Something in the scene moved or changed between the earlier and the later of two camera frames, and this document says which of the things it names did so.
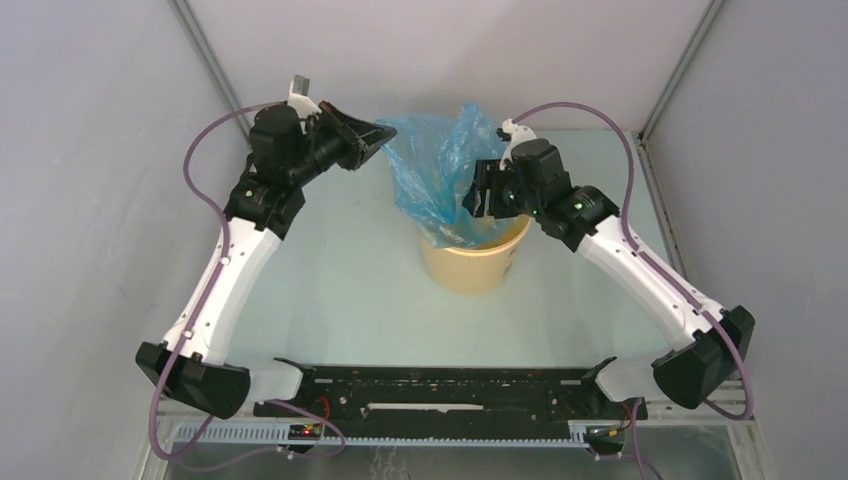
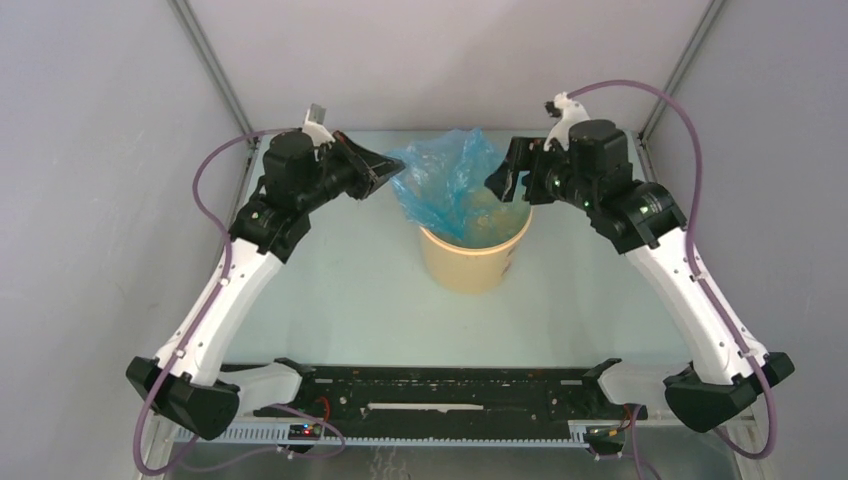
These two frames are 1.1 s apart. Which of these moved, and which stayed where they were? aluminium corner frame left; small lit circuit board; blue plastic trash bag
Moved: blue plastic trash bag
Stayed: aluminium corner frame left; small lit circuit board
